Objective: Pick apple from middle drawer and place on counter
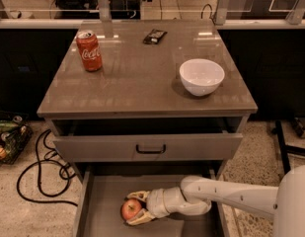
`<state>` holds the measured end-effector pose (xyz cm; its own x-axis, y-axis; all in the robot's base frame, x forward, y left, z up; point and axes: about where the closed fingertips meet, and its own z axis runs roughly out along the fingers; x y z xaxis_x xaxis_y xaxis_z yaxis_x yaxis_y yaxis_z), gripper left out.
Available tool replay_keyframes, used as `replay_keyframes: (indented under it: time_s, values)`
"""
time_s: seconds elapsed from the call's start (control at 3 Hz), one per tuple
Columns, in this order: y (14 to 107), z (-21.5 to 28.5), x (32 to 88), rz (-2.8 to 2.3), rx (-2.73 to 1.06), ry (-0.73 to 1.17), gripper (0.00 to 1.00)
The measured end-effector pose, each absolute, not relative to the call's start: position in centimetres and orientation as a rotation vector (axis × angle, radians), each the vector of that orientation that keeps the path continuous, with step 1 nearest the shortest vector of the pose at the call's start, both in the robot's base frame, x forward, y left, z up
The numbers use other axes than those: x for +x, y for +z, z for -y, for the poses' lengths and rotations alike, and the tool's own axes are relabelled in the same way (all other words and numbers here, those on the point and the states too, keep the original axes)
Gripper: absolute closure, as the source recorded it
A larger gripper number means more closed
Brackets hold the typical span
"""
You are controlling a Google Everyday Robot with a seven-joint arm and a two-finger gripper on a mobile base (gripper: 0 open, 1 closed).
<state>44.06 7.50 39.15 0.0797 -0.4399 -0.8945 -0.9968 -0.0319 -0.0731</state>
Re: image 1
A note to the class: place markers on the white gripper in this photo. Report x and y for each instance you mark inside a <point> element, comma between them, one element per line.
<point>157,201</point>

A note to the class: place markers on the red apple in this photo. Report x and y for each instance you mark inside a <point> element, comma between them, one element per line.
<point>130,208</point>

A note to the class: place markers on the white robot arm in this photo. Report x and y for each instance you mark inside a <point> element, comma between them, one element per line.
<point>284,204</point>

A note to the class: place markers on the grey middle drawer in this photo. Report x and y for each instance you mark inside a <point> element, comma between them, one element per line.
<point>98,213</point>

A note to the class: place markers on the grey drawer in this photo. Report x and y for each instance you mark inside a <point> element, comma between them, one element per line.
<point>114,140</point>
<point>98,213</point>

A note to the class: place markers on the grey top drawer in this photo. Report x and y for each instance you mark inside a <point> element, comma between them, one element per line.
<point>114,140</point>

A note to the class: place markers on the grey drawer cabinet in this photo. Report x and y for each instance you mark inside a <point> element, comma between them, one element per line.
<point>142,81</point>

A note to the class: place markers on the white ceramic bowl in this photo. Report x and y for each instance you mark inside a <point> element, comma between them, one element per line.
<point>201,77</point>

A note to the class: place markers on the black stand base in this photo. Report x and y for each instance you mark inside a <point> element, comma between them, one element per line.
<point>286,149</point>

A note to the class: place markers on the red Coca-Cola can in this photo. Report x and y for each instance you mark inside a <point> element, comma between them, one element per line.
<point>89,50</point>

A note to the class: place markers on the black drawer handle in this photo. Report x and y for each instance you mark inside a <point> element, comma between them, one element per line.
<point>153,151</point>

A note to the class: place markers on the black wire basket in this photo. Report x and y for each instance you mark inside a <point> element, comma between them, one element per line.
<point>15,133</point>

